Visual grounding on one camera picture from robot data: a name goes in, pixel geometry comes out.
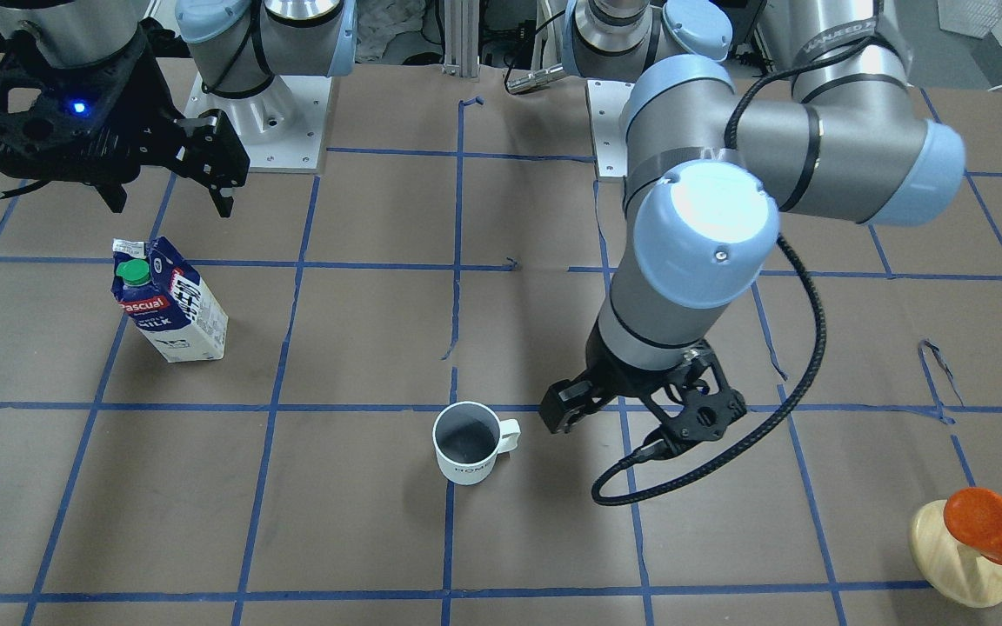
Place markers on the wooden mug tree stand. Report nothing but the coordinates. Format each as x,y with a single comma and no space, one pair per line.
956,571

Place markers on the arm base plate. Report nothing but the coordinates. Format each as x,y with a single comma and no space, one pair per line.
606,102
283,129

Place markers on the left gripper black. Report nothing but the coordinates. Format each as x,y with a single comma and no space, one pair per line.
612,364

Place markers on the blue white milk carton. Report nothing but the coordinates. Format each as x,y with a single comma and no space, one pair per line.
168,301

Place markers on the aluminium frame post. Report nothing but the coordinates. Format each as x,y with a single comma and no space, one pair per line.
461,36

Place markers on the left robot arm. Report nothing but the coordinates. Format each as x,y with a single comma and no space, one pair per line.
709,173

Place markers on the orange cup on tree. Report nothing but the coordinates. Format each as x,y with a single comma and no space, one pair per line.
973,516

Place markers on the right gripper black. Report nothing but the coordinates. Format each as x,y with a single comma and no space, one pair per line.
156,103

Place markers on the white grey-lined mug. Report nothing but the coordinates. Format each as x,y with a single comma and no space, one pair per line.
468,438

